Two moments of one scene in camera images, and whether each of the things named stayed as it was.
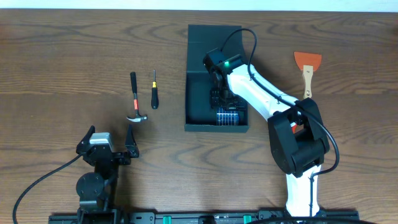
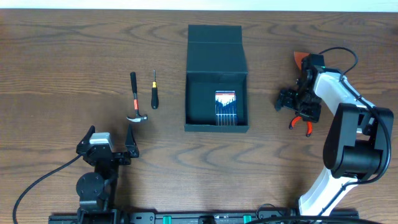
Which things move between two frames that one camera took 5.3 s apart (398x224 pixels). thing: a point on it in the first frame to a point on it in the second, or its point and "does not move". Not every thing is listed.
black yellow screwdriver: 155,101 does not move
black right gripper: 214,95 to 285,100
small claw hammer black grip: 138,117 does not move
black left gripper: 116,156 does not move
